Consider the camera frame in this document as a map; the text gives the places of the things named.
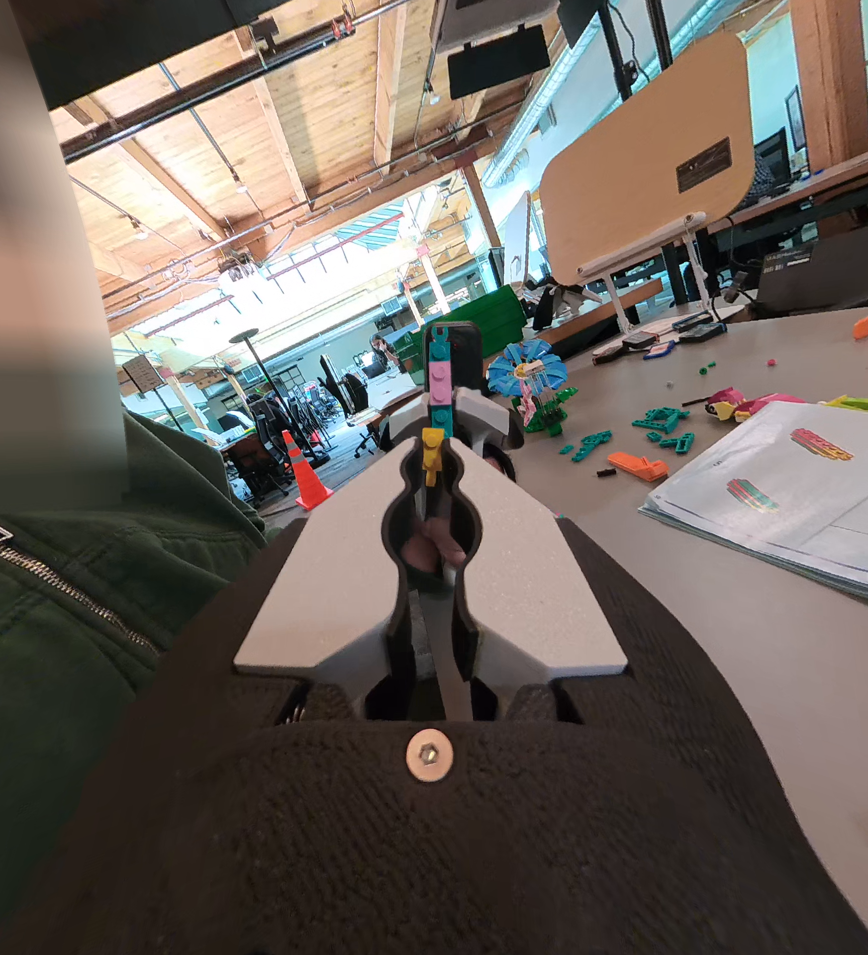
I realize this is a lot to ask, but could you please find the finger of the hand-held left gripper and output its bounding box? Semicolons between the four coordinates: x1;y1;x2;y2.
387;394;433;456
455;386;526;450

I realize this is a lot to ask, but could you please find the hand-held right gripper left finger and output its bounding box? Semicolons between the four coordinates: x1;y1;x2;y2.
234;439;431;719

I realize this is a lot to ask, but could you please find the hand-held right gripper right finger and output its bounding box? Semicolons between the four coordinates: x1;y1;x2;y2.
443;437;629;719

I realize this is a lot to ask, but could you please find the teal pink yellow lego assembly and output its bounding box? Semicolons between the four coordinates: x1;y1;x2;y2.
420;324;459;516

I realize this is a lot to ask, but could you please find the blue lego flower model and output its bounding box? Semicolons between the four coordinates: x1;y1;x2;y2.
487;339;578;437

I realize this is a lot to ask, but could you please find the lego instruction booklet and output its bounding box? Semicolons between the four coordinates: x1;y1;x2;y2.
639;400;868;614

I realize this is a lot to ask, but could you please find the person's left hand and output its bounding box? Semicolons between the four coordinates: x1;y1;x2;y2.
404;518;468;574

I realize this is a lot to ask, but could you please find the green plastic crate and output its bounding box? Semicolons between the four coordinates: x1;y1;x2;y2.
434;285;528;340

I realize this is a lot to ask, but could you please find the orange traffic cone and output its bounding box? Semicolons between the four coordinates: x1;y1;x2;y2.
282;430;334;512

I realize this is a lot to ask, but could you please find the cluster of dark office chairs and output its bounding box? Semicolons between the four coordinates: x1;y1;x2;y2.
225;381;330;508

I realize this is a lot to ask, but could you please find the orange brick separator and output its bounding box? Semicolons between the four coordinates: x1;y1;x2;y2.
607;451;670;482

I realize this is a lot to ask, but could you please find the white panel stand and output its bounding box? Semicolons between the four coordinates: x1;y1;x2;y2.
576;212;712;334

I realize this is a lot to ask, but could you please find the black floor lamp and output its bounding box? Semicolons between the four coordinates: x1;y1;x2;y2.
228;326;286;419

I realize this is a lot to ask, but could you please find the pink and yellow brick bird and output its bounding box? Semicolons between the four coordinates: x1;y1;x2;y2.
706;386;808;424

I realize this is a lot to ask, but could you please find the rounded wooden panel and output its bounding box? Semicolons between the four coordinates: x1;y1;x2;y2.
538;31;756;288

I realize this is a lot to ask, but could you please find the hanging paper sign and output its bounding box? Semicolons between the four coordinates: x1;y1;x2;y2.
120;354;165;396

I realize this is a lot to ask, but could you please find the green zip jacket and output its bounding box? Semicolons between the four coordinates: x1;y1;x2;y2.
0;410;271;955

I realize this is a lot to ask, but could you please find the black computer monitor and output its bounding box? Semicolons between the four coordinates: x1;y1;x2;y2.
753;127;791;191

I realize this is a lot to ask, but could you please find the long wooden desk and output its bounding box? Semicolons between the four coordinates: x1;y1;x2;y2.
710;142;868;232

